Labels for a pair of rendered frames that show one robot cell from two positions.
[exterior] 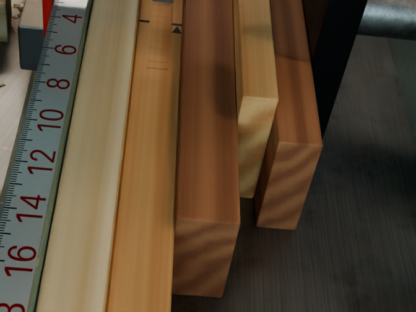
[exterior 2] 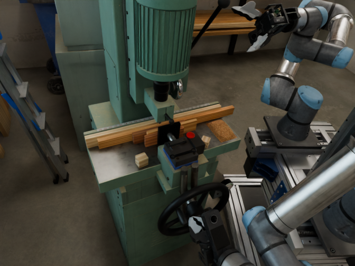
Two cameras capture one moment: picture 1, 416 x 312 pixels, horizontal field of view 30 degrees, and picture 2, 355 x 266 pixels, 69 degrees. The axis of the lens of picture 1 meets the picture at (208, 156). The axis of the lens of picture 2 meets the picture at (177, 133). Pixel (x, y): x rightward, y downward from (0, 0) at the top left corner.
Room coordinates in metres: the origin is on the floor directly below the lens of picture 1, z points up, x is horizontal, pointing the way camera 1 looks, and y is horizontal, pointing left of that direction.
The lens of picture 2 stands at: (0.04, -0.72, 1.64)
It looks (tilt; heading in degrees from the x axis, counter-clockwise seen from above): 43 degrees down; 67
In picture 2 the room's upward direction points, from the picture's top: 7 degrees clockwise
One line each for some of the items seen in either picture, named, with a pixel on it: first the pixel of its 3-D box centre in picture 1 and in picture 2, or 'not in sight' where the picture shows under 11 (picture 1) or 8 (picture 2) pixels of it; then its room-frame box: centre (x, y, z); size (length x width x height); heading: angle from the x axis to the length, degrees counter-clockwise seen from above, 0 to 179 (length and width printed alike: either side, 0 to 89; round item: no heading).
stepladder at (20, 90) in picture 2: not in sight; (26, 113); (-0.35, 0.70, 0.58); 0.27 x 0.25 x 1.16; 179
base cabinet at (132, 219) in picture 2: not in sight; (147, 185); (0.27, 0.15, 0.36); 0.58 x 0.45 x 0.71; 97
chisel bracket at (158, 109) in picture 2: not in sight; (158, 104); (0.28, 0.05, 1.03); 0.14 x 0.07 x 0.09; 97
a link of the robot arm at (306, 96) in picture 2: not in sight; (304, 103); (0.96, -0.02, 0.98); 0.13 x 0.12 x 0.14; 132
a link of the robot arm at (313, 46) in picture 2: not in sight; (301, 47); (0.82, 0.00, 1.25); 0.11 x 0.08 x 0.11; 132
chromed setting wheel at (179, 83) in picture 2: not in sight; (175, 86); (0.39, 0.18, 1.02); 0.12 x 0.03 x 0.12; 97
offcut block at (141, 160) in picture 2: not in sight; (141, 160); (0.18, -0.12, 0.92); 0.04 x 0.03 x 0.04; 14
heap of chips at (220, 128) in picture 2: not in sight; (222, 128); (0.55, -0.02, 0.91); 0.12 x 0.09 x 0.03; 97
